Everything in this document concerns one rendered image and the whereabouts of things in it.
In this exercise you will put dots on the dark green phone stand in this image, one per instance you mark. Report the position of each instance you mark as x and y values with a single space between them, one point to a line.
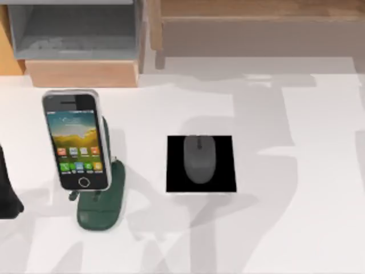
99 211

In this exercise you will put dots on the grey pierced drawer inside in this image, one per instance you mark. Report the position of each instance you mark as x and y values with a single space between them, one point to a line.
77 31

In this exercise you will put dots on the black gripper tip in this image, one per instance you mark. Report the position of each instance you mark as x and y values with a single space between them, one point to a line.
6 197

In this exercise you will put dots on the wooden cupboard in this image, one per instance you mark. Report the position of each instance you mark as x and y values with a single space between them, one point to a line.
7 48

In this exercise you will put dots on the pale wooden drawer front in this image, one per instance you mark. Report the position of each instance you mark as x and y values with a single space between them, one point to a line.
81 72

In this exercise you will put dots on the black mouse pad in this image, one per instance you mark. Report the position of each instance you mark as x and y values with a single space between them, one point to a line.
225 177

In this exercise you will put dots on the grey computer mouse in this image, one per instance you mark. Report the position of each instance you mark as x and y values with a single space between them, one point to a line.
199 161

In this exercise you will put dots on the black and silver smartphone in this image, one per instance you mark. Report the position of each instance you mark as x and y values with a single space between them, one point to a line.
77 140

